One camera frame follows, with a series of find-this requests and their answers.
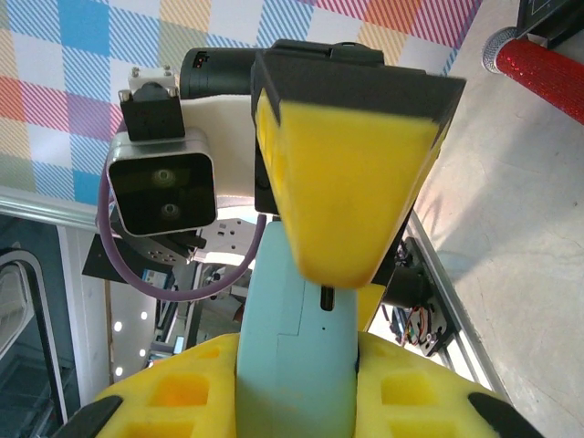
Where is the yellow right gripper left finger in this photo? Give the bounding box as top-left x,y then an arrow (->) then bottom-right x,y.
57,331 -> 239,438

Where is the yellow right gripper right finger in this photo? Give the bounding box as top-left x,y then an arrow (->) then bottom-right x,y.
355,335 -> 547,438

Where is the black grey chessboard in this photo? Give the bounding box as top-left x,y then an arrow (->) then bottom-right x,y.
517,0 -> 584,49

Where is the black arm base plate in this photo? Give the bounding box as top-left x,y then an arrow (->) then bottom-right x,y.
382,236 -> 457,360

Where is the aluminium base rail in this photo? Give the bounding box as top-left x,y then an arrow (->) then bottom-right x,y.
401,212 -> 510,405

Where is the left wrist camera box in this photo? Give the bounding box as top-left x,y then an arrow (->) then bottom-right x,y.
107,130 -> 218,238

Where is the aluminium frame post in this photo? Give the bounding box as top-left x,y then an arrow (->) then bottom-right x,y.
0,184 -> 109,234

